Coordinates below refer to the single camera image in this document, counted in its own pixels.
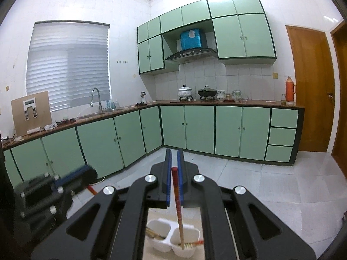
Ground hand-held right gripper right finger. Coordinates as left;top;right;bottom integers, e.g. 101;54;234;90
177;148;316;260

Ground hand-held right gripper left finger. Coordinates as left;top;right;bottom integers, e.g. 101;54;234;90
31;148;172;260

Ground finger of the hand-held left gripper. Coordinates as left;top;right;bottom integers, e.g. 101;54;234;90
60;169;98;199
54;165;92;188

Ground white double utensil holder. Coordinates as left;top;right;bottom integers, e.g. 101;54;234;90
146;217;204;258

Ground green lower kitchen cabinets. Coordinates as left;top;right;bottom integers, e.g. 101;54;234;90
0;104;305;190

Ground green kitchen cabinets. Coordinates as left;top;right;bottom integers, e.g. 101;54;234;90
136;0;277;75
0;104;305;190

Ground white packaged device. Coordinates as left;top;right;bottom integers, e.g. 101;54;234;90
23;99;38;121

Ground brown cardboard board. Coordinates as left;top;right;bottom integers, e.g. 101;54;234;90
11;91;52;137

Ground gas stove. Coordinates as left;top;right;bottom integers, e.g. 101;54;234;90
169;96;220;103

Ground metal kitchen faucet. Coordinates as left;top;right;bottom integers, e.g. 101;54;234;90
90;87;103;113

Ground silver lidded pot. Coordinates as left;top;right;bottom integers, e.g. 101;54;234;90
178;85;193;99

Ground black wok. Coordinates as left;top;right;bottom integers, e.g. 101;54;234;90
197;85;218;99

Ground white window blind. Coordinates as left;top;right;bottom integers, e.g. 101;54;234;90
26;20;111;112

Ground orange thermos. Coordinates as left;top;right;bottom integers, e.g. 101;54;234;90
285;76;296;103

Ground range hood with blue film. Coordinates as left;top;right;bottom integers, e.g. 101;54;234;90
165;28;218;65

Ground wooden door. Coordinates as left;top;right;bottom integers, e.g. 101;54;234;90
330;19;347;174
285;25;337;153

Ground green upper kitchen cabinets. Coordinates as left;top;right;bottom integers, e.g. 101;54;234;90
136;0;277;75

